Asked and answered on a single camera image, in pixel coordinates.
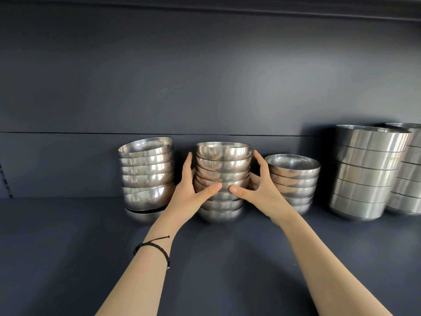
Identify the person's right hand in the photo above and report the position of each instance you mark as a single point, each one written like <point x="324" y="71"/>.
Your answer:
<point x="266" y="197"/>

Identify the person's left hand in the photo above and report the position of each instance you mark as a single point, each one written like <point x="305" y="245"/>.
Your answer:
<point x="184" y="200"/>

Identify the person's left thumb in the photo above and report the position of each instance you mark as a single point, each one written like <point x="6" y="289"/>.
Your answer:
<point x="210" y="191"/>

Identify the person's right middle finger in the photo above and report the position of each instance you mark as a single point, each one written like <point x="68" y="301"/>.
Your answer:
<point x="254" y="181"/>

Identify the person's right thumb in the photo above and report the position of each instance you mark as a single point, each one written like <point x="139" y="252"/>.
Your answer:
<point x="241" y="192"/>

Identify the stack of small steel bowls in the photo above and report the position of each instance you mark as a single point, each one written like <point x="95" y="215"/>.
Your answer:
<point x="148" y="176"/>
<point x="296" y="180"/>
<point x="223" y="164"/>

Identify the person's left forearm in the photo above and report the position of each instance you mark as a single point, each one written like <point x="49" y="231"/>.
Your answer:
<point x="148" y="269"/>

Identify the person's right forearm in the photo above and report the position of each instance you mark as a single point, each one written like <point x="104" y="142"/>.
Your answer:
<point x="325" y="269"/>

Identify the stack of large steel bowls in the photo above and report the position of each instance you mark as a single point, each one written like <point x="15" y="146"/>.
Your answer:
<point x="411" y="180"/>
<point x="361" y="176"/>

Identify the black slotted shelf upright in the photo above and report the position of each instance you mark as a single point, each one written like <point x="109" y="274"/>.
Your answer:
<point x="6" y="183"/>

